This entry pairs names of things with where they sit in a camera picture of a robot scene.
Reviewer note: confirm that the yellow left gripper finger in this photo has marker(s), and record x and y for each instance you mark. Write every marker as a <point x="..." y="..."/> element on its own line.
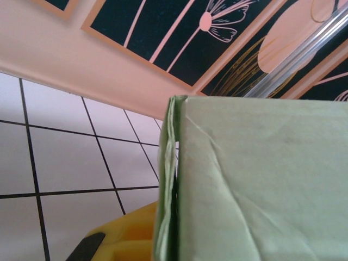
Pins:
<point x="127" y="239"/>

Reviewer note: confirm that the light green paper box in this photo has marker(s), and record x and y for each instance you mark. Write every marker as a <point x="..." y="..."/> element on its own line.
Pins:
<point x="258" y="176"/>

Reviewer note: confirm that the aluminium frame post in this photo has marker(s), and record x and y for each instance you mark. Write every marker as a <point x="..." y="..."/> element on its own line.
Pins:
<point x="299" y="46"/>

